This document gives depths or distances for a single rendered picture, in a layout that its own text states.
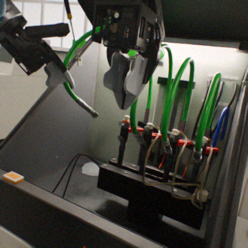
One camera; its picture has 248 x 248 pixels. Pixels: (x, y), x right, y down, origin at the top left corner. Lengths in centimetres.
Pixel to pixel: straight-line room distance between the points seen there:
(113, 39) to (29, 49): 32
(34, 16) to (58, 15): 71
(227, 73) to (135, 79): 60
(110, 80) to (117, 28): 8
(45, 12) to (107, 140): 517
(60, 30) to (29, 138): 39
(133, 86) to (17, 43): 36
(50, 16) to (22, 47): 530
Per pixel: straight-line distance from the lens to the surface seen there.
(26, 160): 86
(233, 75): 91
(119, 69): 37
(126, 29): 31
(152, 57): 35
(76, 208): 60
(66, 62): 64
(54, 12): 588
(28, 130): 82
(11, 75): 347
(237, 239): 60
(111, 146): 109
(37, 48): 61
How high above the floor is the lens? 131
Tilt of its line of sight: 14 degrees down
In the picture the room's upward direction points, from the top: 8 degrees clockwise
